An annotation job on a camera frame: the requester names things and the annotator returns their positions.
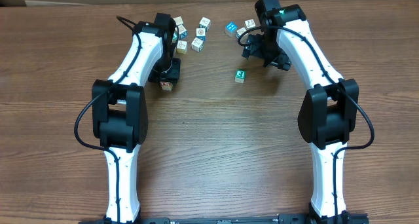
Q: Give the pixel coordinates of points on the red E wooden block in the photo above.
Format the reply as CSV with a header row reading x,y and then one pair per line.
x,y
166,85

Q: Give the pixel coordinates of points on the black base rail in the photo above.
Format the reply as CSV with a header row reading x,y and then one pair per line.
x,y
279,219

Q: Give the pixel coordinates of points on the green 4 wooden block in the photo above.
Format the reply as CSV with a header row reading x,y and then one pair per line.
x,y
175,38

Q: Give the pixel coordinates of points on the blue X wooden block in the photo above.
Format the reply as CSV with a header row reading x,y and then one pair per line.
x,y
182,31

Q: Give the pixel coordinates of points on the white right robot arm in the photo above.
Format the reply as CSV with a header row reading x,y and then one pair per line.
x,y
328,112

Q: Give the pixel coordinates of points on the blue top wooden block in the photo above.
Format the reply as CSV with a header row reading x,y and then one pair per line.
x,y
230,29

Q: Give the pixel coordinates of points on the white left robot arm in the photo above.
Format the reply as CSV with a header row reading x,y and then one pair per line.
x,y
119,110

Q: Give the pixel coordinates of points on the green letter wooden block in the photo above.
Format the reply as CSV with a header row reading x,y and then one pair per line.
x,y
240,76

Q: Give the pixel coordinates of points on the teal edged wooden block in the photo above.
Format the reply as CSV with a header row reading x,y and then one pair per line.
x,y
205,23

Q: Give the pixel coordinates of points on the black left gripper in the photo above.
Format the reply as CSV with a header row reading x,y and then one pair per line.
x,y
174,74

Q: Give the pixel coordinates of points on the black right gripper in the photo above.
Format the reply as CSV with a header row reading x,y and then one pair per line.
x,y
254,49

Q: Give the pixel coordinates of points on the blue framed wooden block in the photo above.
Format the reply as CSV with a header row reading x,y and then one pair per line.
x,y
201,33

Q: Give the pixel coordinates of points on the plain top wooden block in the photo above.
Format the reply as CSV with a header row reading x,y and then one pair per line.
x,y
178,20

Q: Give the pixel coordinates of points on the letter K wooden block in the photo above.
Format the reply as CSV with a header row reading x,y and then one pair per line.
x,y
250,24

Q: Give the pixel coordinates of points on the number 3 wooden block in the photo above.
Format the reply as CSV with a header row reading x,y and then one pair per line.
x,y
240,32

